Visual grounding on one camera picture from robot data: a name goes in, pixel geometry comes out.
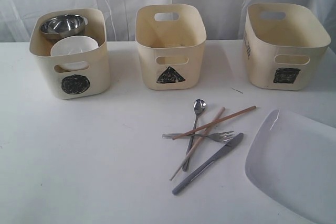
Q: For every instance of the steel fork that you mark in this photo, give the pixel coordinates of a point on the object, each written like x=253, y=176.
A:
x=217, y=137

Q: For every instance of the wooden chopstick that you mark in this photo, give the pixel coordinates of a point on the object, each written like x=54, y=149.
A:
x=215, y=122
x=197, y=143

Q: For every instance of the white plastic bowl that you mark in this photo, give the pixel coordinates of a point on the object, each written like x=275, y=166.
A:
x=74, y=45

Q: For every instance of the stainless steel bowl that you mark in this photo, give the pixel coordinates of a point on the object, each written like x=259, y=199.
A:
x=63, y=26

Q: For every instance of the steel teaspoon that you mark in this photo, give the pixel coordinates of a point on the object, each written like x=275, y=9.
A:
x=199, y=107

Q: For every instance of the cream bin with triangle mark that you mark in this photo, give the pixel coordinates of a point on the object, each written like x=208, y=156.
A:
x=171, y=41

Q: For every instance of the steel table knife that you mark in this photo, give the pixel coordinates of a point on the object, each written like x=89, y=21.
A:
x=226, y=149

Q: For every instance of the cream bin with circle mark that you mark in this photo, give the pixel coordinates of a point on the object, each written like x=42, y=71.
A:
x=76, y=75

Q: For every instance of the cream bin with square mark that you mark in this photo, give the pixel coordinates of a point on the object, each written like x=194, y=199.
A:
x=284, y=44

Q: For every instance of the white square plate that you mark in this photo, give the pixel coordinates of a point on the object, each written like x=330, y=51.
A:
x=292, y=161

